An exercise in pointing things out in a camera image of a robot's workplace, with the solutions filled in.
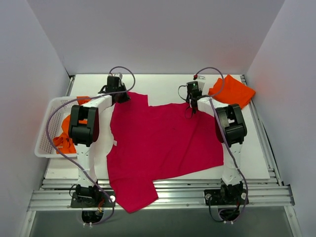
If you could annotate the white plastic basket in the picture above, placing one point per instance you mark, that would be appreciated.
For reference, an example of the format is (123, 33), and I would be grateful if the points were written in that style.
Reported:
(58, 109)

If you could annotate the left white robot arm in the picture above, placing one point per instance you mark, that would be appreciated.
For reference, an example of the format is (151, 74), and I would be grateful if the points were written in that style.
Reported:
(84, 130)

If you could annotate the aluminium rail frame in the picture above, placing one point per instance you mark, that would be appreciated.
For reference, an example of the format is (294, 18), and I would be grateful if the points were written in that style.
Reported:
(180, 210)

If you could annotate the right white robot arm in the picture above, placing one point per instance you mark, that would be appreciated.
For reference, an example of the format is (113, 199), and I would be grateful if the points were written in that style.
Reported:
(230, 130)

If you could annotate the crumpled orange t shirt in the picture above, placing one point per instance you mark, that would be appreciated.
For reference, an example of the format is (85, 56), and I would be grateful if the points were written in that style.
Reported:
(63, 142)

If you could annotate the magenta t shirt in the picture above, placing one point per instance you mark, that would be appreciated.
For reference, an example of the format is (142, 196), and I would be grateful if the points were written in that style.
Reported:
(155, 143)

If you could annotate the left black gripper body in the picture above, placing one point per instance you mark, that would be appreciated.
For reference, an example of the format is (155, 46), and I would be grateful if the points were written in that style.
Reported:
(121, 98)

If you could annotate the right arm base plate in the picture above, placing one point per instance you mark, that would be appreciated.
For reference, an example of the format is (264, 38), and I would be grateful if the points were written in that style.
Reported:
(216, 197)

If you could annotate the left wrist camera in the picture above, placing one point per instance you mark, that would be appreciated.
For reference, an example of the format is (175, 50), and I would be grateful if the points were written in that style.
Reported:
(119, 75)

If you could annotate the folded orange t shirt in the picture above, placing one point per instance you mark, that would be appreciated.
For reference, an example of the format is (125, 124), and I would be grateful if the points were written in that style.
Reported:
(234, 92)

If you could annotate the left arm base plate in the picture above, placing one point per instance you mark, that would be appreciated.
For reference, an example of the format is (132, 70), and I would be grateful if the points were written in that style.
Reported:
(89, 202)

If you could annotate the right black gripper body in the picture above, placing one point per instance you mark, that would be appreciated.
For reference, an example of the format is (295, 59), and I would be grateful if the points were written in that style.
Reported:
(193, 101)

